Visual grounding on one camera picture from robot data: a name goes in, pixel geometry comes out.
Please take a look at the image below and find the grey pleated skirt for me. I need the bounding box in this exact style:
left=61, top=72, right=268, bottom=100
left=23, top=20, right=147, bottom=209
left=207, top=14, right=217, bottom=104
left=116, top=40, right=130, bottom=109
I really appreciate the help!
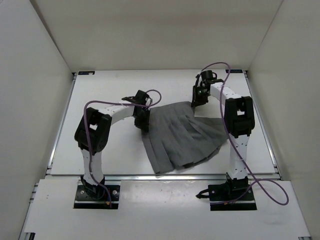
left=141, top=101, right=228, bottom=174

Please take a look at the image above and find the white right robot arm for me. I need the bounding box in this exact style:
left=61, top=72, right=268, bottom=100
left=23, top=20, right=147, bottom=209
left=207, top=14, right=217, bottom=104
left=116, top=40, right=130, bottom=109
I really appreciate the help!
left=191, top=70, right=255, bottom=200

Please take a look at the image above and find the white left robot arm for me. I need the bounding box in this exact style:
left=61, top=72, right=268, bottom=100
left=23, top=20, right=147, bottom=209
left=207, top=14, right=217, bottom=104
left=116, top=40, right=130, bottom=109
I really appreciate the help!
left=74, top=90, right=155, bottom=203

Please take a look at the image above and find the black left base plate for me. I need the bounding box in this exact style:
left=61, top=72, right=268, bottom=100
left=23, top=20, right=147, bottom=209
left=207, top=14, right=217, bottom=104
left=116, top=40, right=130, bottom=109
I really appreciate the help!
left=73, top=184, right=121, bottom=210

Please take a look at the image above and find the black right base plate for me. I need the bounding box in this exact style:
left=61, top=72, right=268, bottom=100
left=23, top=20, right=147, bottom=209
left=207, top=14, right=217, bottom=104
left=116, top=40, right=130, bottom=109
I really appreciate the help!
left=196, top=182, right=257, bottom=212

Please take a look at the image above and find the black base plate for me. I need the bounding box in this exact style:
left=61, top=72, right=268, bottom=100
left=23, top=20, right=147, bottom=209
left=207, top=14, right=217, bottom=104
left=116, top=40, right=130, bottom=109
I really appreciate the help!
left=73, top=184, right=121, bottom=210
left=196, top=182, right=257, bottom=212

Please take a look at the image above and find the blue corner label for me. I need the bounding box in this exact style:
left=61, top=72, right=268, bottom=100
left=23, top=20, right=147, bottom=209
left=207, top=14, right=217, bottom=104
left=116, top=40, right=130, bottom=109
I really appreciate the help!
left=225, top=69, right=243, bottom=74
left=78, top=70, right=95, bottom=76

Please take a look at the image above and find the left blue corner label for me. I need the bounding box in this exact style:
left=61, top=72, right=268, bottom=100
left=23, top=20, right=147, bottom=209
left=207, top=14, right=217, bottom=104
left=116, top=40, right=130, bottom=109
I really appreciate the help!
left=78, top=70, right=95, bottom=76

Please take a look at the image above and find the right blue corner label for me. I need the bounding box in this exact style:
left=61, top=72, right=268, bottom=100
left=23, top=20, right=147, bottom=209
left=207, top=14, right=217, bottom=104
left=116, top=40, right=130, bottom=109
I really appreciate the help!
left=225, top=69, right=243, bottom=74

